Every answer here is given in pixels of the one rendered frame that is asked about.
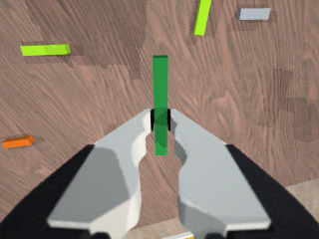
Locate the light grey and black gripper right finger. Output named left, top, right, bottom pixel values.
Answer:
left=167, top=108, right=319, bottom=239

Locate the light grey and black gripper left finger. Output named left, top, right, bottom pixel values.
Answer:
left=0, top=108, right=155, bottom=239

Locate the orange rod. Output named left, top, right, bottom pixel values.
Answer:
left=2, top=135, right=34, bottom=148

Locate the grey rectangular rod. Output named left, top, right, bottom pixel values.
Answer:
left=236, top=8, right=271, bottom=20

